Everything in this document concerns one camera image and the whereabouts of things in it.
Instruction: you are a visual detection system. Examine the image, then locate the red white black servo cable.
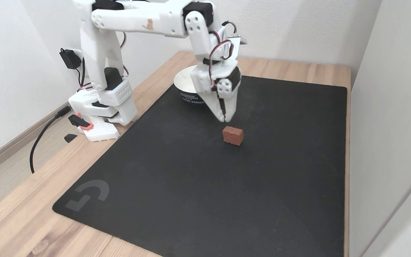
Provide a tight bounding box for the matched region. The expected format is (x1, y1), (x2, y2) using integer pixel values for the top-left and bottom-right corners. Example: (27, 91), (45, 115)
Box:
(208, 21), (237, 90)

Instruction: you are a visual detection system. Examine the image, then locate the black orange table clamp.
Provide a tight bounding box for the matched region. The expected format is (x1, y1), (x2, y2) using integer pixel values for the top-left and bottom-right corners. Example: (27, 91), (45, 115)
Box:
(64, 112), (94, 143)

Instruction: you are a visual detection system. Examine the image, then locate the white paper bowl black band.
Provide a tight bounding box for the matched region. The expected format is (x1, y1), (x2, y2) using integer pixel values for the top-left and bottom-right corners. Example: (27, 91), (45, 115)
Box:
(173, 65), (210, 107)

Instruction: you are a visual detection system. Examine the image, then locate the black desk mat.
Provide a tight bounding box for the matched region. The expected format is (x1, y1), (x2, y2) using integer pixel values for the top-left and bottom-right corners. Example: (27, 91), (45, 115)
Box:
(52, 74), (348, 257)

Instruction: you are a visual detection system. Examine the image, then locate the red brick toy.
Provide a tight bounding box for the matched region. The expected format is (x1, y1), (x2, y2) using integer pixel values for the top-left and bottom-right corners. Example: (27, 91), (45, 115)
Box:
(222, 126), (244, 146)

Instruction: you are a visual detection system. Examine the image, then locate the thick black power cable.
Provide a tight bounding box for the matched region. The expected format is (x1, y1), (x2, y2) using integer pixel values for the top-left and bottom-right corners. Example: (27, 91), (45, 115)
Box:
(30, 106), (72, 174)

